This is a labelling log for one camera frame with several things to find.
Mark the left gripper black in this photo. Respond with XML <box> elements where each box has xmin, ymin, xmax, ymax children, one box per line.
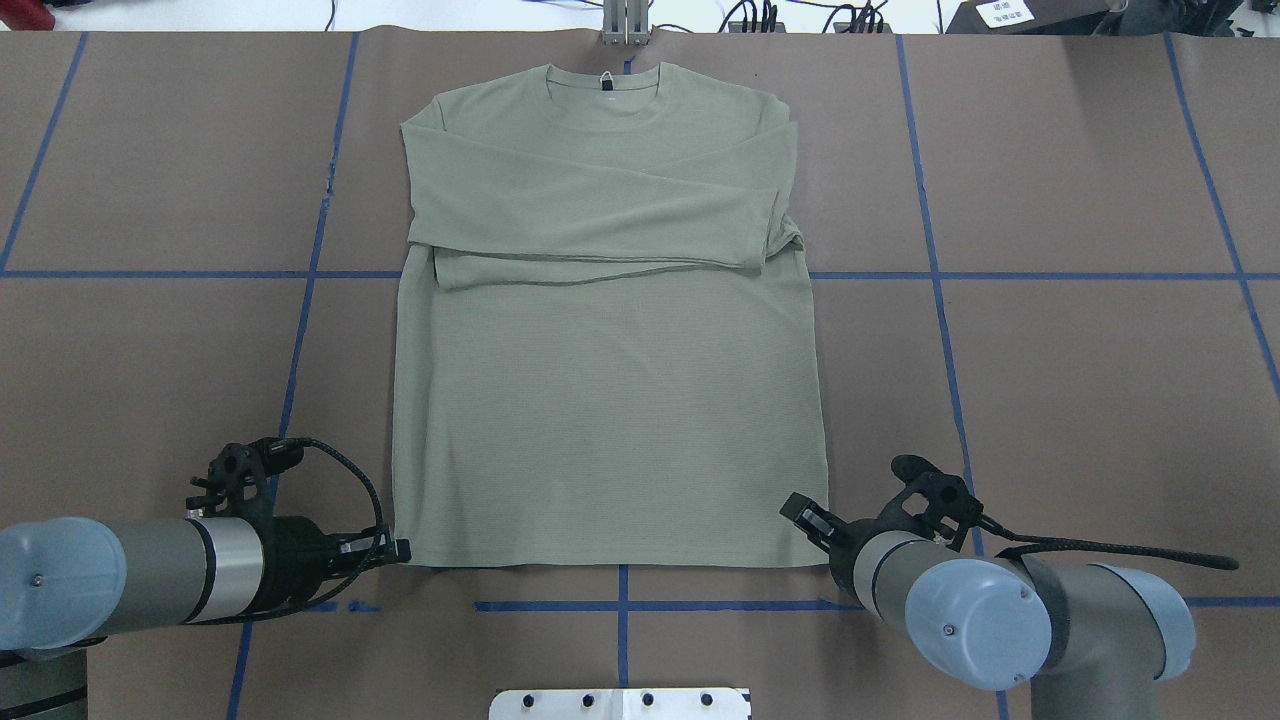
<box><xmin>262</xmin><ymin>516</ymin><xmax>411</xmax><ymax>611</ymax></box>

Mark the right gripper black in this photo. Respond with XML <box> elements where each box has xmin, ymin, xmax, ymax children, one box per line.
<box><xmin>780</xmin><ymin>492</ymin><xmax>922</xmax><ymax>591</ymax></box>

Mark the olive green long-sleeve shirt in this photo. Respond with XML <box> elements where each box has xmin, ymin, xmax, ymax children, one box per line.
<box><xmin>392</xmin><ymin>63</ymin><xmax>828</xmax><ymax>568</ymax></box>

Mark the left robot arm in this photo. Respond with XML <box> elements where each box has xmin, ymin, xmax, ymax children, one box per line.
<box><xmin>1</xmin><ymin>518</ymin><xmax>411</xmax><ymax>719</ymax></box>

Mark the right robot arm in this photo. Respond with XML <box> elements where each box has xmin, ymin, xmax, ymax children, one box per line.
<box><xmin>780</xmin><ymin>493</ymin><xmax>1198</xmax><ymax>719</ymax></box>

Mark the black power adapter labelled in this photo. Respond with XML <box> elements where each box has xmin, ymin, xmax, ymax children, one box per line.
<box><xmin>943</xmin><ymin>1</ymin><xmax>1130</xmax><ymax>36</ymax></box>

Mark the red cylindrical bottle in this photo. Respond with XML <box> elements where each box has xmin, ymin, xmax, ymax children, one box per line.
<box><xmin>0</xmin><ymin>0</ymin><xmax>56</xmax><ymax>31</ymax></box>

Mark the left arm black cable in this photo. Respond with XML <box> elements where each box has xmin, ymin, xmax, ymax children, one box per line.
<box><xmin>270</xmin><ymin>436</ymin><xmax>390</xmax><ymax>621</ymax></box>

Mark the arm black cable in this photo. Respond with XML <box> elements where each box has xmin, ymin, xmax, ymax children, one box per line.
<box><xmin>975</xmin><ymin>515</ymin><xmax>1242</xmax><ymax>573</ymax></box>
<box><xmin>270</xmin><ymin>436</ymin><xmax>390</xmax><ymax>621</ymax></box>

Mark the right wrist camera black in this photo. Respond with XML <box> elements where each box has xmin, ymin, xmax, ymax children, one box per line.
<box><xmin>884</xmin><ymin>454</ymin><xmax>986</xmax><ymax>552</ymax></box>

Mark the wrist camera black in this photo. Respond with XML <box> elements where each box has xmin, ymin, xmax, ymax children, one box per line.
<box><xmin>884</xmin><ymin>454</ymin><xmax>986</xmax><ymax>552</ymax></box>
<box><xmin>186</xmin><ymin>437</ymin><xmax>305</xmax><ymax>524</ymax></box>

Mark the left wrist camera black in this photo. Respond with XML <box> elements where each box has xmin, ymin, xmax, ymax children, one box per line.
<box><xmin>186</xmin><ymin>437</ymin><xmax>305</xmax><ymax>524</ymax></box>

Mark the white pedestal base plate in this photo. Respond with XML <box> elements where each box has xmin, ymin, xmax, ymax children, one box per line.
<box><xmin>488</xmin><ymin>687</ymin><xmax>753</xmax><ymax>719</ymax></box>

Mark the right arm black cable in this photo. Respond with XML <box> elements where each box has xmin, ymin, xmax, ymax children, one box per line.
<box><xmin>975</xmin><ymin>515</ymin><xmax>1242</xmax><ymax>573</ymax></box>

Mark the aluminium frame post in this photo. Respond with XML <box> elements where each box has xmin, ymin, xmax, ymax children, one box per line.
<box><xmin>599</xmin><ymin>0</ymin><xmax>652</xmax><ymax>46</ymax></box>

